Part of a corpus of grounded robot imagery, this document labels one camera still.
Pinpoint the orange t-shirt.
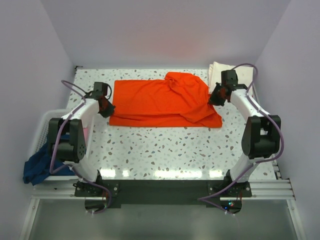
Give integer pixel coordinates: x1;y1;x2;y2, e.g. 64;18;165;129
109;72;223;128

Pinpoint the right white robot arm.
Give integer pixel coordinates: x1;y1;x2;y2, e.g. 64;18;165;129
208;69;284;197

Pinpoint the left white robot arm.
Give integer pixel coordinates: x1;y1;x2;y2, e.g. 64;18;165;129
47;82;115;196

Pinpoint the folded cream t-shirt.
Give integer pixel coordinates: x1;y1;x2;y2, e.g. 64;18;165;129
207;61;255;95

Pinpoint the light pink t-shirt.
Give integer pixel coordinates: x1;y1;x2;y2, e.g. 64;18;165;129
83;127;90;147

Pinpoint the white plastic laundry basket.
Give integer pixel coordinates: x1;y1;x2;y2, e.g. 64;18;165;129
29;109;99;182

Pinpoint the navy blue t-shirt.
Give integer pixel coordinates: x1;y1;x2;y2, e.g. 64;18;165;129
22;141;75;186

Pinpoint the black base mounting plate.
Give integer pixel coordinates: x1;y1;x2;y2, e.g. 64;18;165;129
73;179;252;214

